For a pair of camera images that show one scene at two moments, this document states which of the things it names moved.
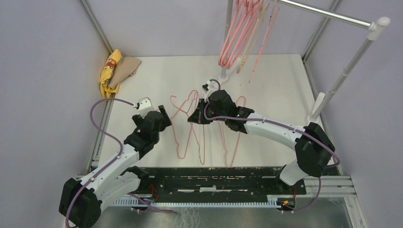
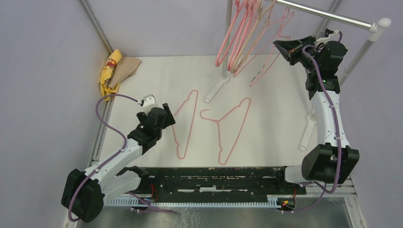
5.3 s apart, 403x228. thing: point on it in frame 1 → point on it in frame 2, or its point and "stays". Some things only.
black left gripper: (165, 119) stays
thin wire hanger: (237, 138) → (218, 128)
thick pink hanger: (244, 10) → (243, 35)
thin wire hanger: (174, 130) → (273, 57)
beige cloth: (126, 67) stays
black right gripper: (197, 116) → (291, 50)
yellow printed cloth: (106, 91) stays
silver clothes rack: (374, 25) stays
